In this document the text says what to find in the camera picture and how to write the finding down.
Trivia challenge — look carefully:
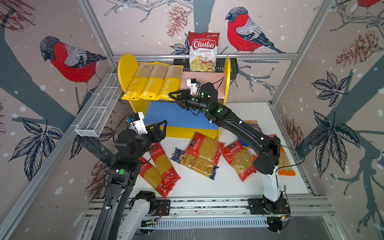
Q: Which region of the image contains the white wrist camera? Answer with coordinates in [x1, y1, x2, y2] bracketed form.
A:
[187, 79, 201, 95]
[127, 112, 148, 136]

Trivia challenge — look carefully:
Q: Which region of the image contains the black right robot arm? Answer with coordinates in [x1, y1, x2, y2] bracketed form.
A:
[169, 83, 281, 175]

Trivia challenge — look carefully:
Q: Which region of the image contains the black wall basket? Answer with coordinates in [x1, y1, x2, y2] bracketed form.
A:
[173, 57, 239, 80]

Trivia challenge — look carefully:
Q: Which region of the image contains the red spaghetti pack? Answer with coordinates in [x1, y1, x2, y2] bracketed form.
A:
[150, 143, 181, 184]
[139, 158, 176, 200]

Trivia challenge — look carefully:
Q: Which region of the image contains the yellow spaghetti pack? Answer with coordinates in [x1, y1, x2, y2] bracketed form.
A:
[122, 63, 155, 101]
[158, 65, 184, 100]
[140, 62, 170, 101]

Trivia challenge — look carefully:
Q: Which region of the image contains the white wire wall basket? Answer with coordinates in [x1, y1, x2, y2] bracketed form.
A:
[76, 73, 123, 137]

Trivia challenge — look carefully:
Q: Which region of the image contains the red spaghetti pack inner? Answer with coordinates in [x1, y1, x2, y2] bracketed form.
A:
[150, 143, 181, 184]

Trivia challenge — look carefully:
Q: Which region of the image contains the Chuba cassava chips bag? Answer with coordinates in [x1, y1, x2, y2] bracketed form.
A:
[189, 32, 220, 73]

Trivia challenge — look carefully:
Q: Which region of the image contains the yellow wooden shelf unit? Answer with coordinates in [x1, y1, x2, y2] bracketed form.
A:
[117, 54, 238, 140]

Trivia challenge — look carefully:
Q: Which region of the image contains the red fusilli bag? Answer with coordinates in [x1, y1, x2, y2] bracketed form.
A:
[222, 140, 257, 182]
[186, 132, 224, 166]

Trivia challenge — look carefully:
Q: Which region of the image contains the red spaghetti pack outer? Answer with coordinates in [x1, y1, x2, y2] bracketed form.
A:
[139, 158, 176, 200]

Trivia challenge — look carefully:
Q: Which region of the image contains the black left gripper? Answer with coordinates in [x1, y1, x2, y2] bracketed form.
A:
[133, 119, 167, 162]

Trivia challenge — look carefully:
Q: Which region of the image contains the orange pasta bag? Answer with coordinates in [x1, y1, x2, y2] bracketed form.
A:
[277, 144, 296, 176]

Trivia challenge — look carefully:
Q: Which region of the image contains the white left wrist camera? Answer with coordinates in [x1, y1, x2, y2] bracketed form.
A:
[127, 112, 148, 136]

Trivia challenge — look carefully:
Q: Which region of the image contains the red fusilli bag right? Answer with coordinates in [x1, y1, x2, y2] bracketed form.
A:
[222, 140, 257, 182]

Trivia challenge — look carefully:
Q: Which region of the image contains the dark blue spaghetti pack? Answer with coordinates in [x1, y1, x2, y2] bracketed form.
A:
[171, 148, 219, 180]

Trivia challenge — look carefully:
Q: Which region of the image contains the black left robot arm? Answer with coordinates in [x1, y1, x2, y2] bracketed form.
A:
[92, 120, 167, 240]

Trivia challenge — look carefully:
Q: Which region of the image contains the blue orecchiette pasta bag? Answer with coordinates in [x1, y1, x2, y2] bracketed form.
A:
[238, 120, 263, 151]

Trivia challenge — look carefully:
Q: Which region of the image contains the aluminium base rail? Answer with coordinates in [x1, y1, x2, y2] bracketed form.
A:
[86, 196, 331, 230]

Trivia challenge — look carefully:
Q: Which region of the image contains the red fusilli bag left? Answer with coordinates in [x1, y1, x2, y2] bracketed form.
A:
[186, 132, 224, 166]

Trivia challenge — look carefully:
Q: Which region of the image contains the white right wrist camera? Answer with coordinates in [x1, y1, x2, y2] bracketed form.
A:
[187, 79, 201, 95]

